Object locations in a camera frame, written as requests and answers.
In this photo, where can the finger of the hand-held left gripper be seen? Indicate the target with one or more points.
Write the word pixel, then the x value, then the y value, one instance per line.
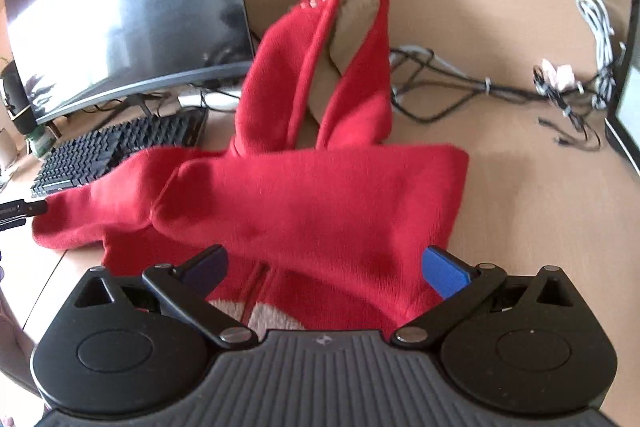
pixel 22 209

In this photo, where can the white power adapter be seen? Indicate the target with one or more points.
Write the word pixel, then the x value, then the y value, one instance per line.
pixel 210 98

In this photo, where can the white-screen monitor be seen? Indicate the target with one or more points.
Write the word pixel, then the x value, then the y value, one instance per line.
pixel 626 107

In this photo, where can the black keyboard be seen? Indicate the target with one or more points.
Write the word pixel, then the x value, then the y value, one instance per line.
pixel 115 147

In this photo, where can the small green item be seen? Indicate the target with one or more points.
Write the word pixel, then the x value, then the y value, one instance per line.
pixel 41 142

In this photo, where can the red hoodie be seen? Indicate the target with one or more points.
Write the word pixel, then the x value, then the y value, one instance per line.
pixel 300 192

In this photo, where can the black speaker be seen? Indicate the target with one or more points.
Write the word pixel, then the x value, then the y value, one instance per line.
pixel 17 97

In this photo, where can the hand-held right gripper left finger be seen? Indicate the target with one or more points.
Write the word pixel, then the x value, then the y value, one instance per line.
pixel 209 268

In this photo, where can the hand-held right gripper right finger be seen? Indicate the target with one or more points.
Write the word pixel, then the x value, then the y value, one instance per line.
pixel 444 274

